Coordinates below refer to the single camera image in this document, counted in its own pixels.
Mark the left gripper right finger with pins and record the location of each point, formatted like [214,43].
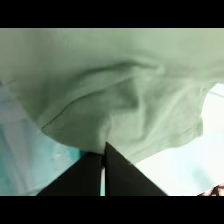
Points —
[126,180]

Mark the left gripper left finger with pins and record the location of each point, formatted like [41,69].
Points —
[80,180]

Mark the pale green T-shirt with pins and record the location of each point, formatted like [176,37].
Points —
[110,86]

